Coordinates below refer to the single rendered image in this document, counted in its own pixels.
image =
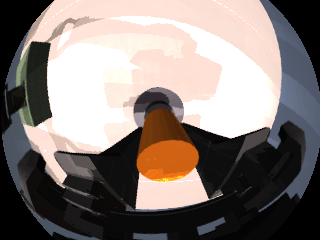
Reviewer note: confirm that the orange knob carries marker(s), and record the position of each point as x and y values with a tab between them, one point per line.
165	151

